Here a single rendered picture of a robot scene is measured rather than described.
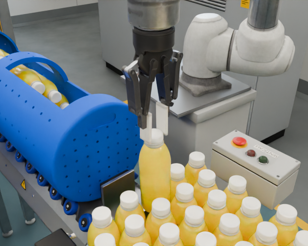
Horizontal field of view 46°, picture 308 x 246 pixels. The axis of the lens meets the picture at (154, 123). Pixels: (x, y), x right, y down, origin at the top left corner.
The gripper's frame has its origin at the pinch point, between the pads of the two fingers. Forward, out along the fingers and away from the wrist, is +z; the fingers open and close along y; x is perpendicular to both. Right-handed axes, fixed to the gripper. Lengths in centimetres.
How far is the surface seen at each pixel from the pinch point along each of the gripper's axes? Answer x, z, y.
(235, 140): 2.9, 14.9, -26.1
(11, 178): -54, 40, 16
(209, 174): 6.8, 15.7, -11.2
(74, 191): -17.1, 23.4, 11.7
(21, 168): -48, 33, 14
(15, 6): -508, 98, -172
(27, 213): -115, 116, -3
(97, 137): -17.2, 10.8, 3.3
